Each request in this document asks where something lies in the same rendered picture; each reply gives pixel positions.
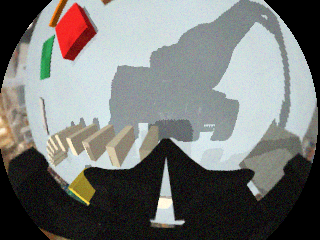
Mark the red rectangular block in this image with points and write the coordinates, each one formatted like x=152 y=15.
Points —
x=74 y=31

